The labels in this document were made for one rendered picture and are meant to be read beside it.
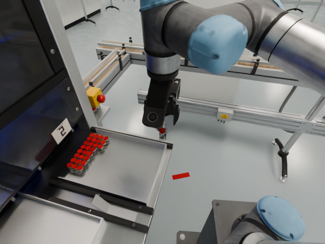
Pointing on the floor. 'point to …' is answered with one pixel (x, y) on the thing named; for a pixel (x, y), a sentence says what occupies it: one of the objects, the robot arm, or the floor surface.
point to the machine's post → (67, 60)
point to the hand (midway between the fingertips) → (161, 130)
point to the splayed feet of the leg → (282, 160)
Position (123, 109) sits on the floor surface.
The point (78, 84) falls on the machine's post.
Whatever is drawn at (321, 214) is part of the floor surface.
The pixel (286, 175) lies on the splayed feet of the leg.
